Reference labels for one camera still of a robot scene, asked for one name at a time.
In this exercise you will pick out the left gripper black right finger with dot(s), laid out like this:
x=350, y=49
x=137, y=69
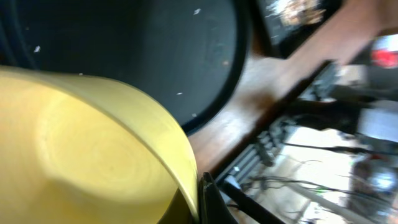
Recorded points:
x=212, y=209

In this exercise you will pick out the rectangular black tray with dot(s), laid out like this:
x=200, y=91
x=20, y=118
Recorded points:
x=281, y=41

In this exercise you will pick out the yellow bowl with food scraps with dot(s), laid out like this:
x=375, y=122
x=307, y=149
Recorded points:
x=84, y=149

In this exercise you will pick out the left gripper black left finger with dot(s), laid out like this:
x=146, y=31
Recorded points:
x=178, y=211

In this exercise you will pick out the pile of peanut shells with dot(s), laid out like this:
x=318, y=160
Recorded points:
x=297, y=12

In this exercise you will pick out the round black tray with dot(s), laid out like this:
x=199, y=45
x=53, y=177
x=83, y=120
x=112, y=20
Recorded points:
x=186, y=54

